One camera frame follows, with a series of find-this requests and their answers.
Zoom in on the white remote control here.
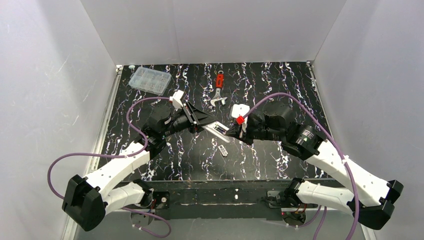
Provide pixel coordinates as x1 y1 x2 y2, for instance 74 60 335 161
202 121 231 143

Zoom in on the white remote battery cover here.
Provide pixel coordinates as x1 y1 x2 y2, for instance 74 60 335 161
218 144 228 157

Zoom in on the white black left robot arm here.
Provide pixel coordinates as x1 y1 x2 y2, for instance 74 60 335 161
62 102 217 232

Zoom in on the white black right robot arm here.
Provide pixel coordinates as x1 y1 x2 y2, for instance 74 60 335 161
226 101 404 230

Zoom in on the clear plastic screw box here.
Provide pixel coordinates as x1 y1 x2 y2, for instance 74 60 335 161
128 66 171 96

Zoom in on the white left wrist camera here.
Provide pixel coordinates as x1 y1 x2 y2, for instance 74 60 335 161
169 90 185 110

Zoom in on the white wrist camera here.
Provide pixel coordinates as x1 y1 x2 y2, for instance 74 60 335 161
230 104 251 132
169 90 185 110

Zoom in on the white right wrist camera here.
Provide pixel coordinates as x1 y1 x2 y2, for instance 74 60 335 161
230 104 251 132

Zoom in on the red handled adjustable wrench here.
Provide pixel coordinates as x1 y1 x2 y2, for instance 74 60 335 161
210 70 227 107

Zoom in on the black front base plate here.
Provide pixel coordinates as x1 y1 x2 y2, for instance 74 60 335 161
147 179 291 221

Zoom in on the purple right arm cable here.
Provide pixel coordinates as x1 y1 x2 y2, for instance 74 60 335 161
241 92 361 240

